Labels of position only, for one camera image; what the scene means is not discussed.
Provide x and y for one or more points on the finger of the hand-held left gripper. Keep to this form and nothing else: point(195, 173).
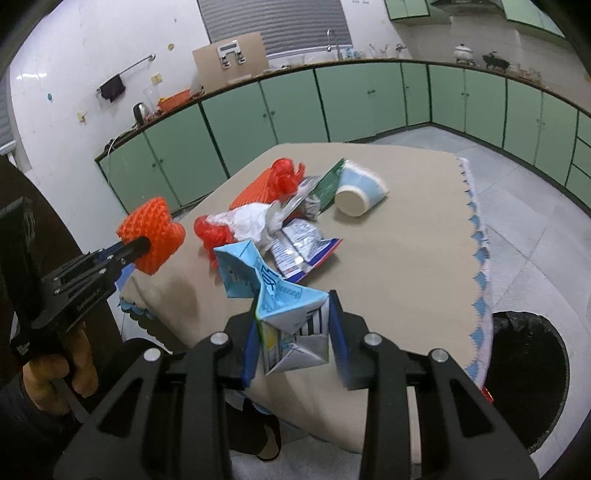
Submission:
point(83, 277)
point(131, 247)

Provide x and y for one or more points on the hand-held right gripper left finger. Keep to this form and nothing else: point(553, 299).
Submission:
point(248, 355)

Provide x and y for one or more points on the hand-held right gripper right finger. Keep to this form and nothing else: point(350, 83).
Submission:
point(340, 350)

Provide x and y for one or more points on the orange foam fruit net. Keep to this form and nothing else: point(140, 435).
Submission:
point(154, 226)
point(251, 189)

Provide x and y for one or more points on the blue and white milk carton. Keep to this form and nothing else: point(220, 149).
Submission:
point(277, 300)

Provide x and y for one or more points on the white and blue snack packet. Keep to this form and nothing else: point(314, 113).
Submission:
point(300, 249)

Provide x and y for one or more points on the silver and green packet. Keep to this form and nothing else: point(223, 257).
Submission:
point(330, 184)

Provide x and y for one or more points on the bin with black bag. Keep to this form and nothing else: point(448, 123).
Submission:
point(526, 378)

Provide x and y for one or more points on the person's left hand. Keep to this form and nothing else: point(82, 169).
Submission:
point(60, 369)

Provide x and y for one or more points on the red mesh net bag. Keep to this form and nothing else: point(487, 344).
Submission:
point(286, 175)
point(212, 233)

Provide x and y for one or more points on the table with beige cloth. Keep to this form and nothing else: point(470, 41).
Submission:
point(406, 258)

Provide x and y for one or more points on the white plastic bag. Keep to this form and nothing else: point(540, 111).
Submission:
point(249, 219)

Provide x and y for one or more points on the metal kettle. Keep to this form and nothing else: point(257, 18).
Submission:
point(141, 113)

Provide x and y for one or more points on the orange plastic basket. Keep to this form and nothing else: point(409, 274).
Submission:
point(174, 100)

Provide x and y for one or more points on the small silver foil wrapper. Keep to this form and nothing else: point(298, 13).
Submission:
point(302, 196)

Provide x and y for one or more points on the dark cloth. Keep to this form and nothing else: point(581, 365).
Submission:
point(113, 88)

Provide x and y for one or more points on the white and blue paper cup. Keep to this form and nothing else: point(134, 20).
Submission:
point(360, 191)

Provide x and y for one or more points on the brown cardboard sheet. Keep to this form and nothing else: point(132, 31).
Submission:
point(256, 55)

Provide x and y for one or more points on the green lower kitchen cabinets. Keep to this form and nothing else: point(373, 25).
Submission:
point(360, 99)

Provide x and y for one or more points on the green kitchen cabinets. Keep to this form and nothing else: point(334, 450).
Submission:
point(360, 99)
point(406, 8)

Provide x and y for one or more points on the grey window blind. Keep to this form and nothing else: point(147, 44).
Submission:
point(272, 23)

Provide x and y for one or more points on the metal faucet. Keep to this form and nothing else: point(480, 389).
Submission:
point(330, 44)

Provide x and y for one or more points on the white lidded pot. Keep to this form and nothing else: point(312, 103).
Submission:
point(463, 53)

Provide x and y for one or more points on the black pot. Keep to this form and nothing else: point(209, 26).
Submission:
point(494, 60)

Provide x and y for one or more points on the green upper kitchen cabinets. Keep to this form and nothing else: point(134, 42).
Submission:
point(406, 8)

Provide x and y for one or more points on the metal towel rail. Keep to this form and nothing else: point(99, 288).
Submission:
point(134, 64)

